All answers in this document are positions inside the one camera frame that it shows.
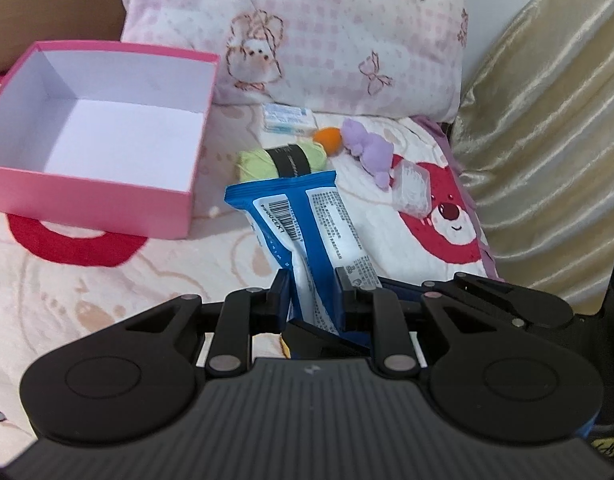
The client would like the clear plastic swab box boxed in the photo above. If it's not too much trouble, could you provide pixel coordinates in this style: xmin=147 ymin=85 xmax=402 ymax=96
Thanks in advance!
xmin=392 ymin=159 xmax=432 ymax=219

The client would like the pink checked pillow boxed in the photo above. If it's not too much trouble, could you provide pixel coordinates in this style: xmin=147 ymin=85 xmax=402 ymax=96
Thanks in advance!
xmin=122 ymin=0 xmax=468 ymax=122

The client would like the orange makeup sponge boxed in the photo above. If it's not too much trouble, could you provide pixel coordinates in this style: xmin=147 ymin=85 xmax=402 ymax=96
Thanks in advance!
xmin=313 ymin=127 xmax=342 ymax=156

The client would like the purple plush toy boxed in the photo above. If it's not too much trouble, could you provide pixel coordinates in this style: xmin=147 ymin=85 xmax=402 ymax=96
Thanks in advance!
xmin=341 ymin=118 xmax=394 ymax=191

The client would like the pink cardboard box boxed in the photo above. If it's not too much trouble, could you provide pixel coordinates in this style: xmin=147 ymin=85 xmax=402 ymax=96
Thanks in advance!
xmin=0 ymin=40 xmax=219 ymax=240

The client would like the white blue tissue pack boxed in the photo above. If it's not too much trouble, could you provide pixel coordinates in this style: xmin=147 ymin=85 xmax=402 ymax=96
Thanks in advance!
xmin=263 ymin=103 xmax=317 ymax=136

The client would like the gold satin curtain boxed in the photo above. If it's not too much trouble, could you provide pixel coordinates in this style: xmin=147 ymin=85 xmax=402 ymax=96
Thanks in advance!
xmin=451 ymin=0 xmax=614 ymax=314

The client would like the green yarn ball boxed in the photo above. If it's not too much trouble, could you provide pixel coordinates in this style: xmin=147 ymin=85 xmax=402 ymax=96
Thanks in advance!
xmin=235 ymin=141 xmax=328 ymax=182

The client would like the blue snack packet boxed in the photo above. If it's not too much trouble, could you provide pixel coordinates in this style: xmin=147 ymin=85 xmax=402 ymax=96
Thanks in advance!
xmin=225 ymin=170 xmax=381 ymax=335

